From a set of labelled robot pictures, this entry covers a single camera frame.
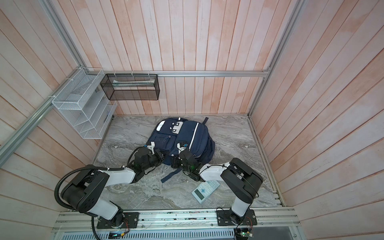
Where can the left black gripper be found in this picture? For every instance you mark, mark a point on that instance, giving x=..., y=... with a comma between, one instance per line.
x=158, y=152

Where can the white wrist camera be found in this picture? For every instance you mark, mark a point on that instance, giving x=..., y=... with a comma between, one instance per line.
x=151, y=147
x=181, y=146

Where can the teal calculator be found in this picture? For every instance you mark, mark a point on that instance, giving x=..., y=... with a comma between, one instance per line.
x=204, y=190

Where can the white wire shelf rack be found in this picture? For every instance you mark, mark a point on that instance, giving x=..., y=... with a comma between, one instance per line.
x=84, y=104

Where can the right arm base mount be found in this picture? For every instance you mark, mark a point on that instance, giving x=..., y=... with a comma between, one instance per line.
x=229, y=218

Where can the navy blue student backpack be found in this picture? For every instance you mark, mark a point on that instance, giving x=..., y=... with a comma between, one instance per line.
x=171, y=131

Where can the aluminium mounting rail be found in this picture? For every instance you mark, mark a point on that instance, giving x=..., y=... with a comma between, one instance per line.
x=185, y=219

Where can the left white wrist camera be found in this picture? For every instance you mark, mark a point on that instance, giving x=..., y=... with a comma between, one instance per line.
x=151, y=147

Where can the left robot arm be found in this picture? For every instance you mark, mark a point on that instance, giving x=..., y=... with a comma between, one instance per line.
x=81, y=189

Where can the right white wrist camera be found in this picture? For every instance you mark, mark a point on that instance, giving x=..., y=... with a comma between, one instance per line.
x=181, y=146

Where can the black mesh wire basket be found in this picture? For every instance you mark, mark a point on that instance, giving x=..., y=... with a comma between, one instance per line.
x=131, y=87

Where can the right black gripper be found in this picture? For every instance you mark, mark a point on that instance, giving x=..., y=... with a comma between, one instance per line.
x=175, y=160

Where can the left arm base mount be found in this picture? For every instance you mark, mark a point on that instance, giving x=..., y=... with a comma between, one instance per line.
x=122, y=220

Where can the aluminium frame horizontal bar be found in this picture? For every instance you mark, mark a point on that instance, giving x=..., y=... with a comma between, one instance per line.
x=253, y=73

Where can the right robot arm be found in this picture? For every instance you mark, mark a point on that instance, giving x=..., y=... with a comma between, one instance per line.
x=239, y=177

